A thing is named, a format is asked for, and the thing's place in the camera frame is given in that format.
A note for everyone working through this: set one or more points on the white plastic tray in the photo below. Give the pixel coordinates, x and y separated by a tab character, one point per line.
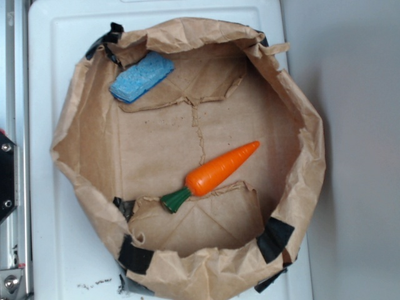
69	259

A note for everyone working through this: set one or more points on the brown paper bag tray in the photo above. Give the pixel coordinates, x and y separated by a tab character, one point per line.
226	90

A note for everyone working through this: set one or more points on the orange plastic toy carrot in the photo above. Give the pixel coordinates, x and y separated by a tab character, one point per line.
210	175

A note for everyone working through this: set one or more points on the black metal bracket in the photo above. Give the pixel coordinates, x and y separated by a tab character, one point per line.
8	181

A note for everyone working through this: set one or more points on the silver aluminium frame rail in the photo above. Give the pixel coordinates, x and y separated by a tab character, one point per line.
16	248

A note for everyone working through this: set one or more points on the blue sponge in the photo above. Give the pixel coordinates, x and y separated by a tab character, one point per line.
138	79

